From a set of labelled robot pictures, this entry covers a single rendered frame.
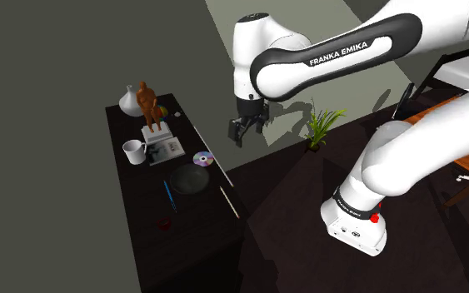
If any short pale pencil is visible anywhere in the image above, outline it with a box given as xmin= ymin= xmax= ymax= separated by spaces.
xmin=218 ymin=186 xmax=241 ymax=220

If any green potted plant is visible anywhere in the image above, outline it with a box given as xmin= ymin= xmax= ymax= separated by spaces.
xmin=303 ymin=97 xmax=347 ymax=153

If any dark robot stand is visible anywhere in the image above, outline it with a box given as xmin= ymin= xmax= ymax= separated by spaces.
xmin=245 ymin=151 xmax=469 ymax=293

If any blue pen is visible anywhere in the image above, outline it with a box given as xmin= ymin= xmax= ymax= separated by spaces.
xmin=162 ymin=180 xmax=177 ymax=213

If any grey picture book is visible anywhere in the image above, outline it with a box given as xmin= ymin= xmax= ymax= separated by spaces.
xmin=147 ymin=137 xmax=187 ymax=166

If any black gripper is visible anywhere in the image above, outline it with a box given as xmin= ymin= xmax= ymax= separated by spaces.
xmin=227 ymin=97 xmax=271 ymax=149

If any black monitor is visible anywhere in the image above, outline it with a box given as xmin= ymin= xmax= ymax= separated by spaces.
xmin=391 ymin=82 xmax=417 ymax=122

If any dark wooden table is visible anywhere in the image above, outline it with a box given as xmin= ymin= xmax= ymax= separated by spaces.
xmin=104 ymin=92 xmax=248 ymax=293

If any white bed with black frame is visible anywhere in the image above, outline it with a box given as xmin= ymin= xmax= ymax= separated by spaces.
xmin=413 ymin=42 xmax=469 ymax=98

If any white mug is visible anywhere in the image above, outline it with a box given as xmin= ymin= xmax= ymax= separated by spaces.
xmin=122 ymin=139 xmax=147 ymax=166

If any white vase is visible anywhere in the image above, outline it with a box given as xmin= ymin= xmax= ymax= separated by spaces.
xmin=118 ymin=84 xmax=144 ymax=118

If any black bowl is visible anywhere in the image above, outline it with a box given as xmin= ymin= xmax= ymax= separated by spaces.
xmin=169 ymin=162 xmax=211 ymax=196

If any orange figure on white base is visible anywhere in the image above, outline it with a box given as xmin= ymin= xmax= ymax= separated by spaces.
xmin=136 ymin=81 xmax=173 ymax=145

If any shiny disc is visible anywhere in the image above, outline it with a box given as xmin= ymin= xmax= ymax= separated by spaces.
xmin=192 ymin=151 xmax=215 ymax=168

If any long white stick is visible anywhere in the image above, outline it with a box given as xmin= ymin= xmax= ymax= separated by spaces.
xmin=192 ymin=124 xmax=235 ymax=188

